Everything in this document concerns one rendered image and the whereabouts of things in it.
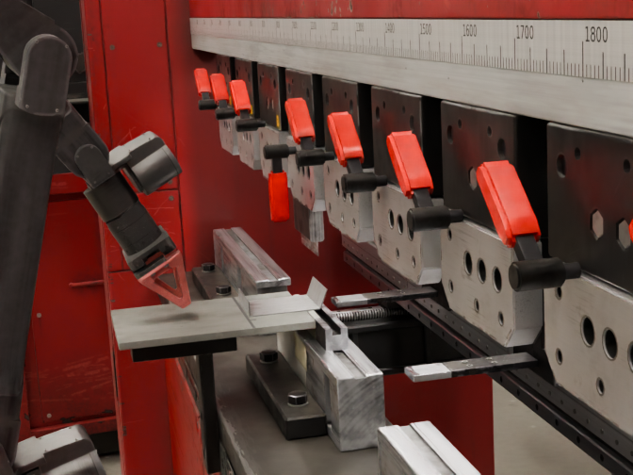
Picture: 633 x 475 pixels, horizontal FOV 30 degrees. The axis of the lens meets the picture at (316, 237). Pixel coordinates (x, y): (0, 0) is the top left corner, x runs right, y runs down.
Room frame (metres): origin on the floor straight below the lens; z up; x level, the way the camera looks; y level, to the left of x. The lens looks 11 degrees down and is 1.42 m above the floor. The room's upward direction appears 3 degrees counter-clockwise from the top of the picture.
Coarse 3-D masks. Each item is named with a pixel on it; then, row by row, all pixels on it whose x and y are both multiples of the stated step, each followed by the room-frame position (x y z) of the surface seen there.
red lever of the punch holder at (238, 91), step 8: (232, 80) 1.71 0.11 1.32; (240, 80) 1.71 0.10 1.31; (232, 88) 1.70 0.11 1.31; (240, 88) 1.69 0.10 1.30; (232, 96) 1.69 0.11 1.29; (240, 96) 1.68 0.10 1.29; (248, 96) 1.68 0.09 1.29; (240, 104) 1.67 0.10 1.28; (248, 104) 1.67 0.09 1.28; (240, 112) 1.66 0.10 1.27; (248, 112) 1.66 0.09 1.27; (240, 120) 1.64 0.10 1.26; (248, 120) 1.64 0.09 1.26; (256, 120) 1.65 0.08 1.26; (240, 128) 1.64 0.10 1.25; (248, 128) 1.64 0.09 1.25; (256, 128) 1.64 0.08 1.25
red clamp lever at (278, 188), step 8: (280, 144) 1.44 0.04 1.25; (264, 152) 1.44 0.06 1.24; (272, 152) 1.44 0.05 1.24; (280, 152) 1.44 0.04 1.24; (288, 152) 1.44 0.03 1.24; (272, 160) 1.44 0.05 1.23; (280, 160) 1.44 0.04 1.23; (272, 168) 1.44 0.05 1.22; (280, 168) 1.44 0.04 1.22; (272, 176) 1.44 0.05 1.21; (280, 176) 1.44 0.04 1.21; (272, 184) 1.44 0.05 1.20; (280, 184) 1.44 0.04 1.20; (272, 192) 1.44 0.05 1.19; (280, 192) 1.44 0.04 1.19; (272, 200) 1.44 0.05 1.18; (280, 200) 1.44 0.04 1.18; (272, 208) 1.44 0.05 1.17; (280, 208) 1.44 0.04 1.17; (288, 208) 1.44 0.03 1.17; (272, 216) 1.44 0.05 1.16; (280, 216) 1.44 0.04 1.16; (288, 216) 1.44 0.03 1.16
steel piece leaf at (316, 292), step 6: (312, 282) 1.66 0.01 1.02; (318, 282) 1.63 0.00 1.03; (312, 288) 1.65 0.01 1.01; (318, 288) 1.62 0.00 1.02; (324, 288) 1.59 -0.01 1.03; (312, 294) 1.64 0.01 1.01; (318, 294) 1.61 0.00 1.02; (324, 294) 1.58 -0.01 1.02; (312, 300) 1.63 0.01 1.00; (318, 300) 1.60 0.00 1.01; (318, 306) 1.59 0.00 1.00
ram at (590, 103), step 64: (192, 0) 2.37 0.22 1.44; (256, 0) 1.68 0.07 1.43; (320, 0) 1.30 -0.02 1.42; (384, 0) 1.06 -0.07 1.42; (448, 0) 0.90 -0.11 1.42; (512, 0) 0.78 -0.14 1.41; (576, 0) 0.69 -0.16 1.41; (320, 64) 1.32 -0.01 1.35; (384, 64) 1.07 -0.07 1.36; (448, 64) 0.90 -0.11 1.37
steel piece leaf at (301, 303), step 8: (240, 296) 1.62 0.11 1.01; (296, 296) 1.65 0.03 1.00; (304, 296) 1.65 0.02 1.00; (240, 304) 1.63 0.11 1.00; (248, 304) 1.56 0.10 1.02; (256, 304) 1.62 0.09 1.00; (264, 304) 1.62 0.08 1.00; (272, 304) 1.61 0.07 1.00; (280, 304) 1.61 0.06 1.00; (288, 304) 1.61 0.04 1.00; (296, 304) 1.61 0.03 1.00; (304, 304) 1.60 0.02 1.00; (312, 304) 1.60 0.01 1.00; (248, 312) 1.56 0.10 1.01; (256, 312) 1.58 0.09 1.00; (264, 312) 1.57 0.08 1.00; (272, 312) 1.57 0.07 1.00; (280, 312) 1.57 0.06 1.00; (288, 312) 1.57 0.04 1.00
